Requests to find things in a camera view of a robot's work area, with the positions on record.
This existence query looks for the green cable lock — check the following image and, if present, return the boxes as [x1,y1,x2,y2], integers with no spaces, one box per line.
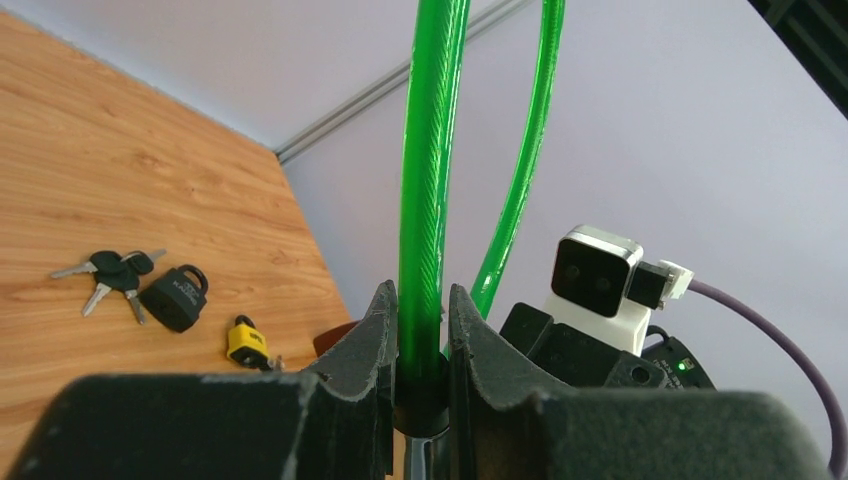
[395,1,567,479]

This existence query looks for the yellow padlock keys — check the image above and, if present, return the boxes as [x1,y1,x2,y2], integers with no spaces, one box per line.
[268,355,285,372]

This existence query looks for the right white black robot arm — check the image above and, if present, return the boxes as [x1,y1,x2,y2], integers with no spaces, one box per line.
[500,303,715,390]

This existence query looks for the black padlock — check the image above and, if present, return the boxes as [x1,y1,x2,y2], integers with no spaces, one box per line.
[139,264,209,333]

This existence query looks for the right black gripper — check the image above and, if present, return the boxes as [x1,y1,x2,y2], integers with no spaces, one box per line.
[499,303,670,389]

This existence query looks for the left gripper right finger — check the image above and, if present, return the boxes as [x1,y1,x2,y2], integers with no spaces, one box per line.
[449,284,830,479]

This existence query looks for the yellow padlock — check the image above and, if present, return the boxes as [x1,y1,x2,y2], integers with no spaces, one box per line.
[226,315,272,371]

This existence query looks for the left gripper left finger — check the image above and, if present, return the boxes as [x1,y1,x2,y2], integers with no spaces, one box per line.
[9,281,398,479]

